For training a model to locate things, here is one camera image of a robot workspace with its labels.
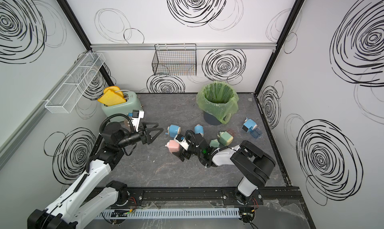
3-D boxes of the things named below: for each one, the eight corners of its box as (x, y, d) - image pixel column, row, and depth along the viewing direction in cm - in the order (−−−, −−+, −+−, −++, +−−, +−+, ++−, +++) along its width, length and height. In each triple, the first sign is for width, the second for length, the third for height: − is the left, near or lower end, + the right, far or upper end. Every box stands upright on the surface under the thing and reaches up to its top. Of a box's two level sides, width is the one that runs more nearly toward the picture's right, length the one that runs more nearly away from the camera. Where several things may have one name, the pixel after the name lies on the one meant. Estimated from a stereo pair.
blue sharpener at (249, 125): (245, 134, 99) (248, 129, 95) (238, 125, 104) (240, 120, 99) (255, 129, 102) (257, 124, 97) (247, 121, 106) (250, 116, 102)
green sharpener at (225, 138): (218, 147, 93) (220, 142, 87) (217, 136, 98) (218, 131, 92) (231, 147, 93) (234, 142, 87) (229, 136, 98) (231, 131, 92)
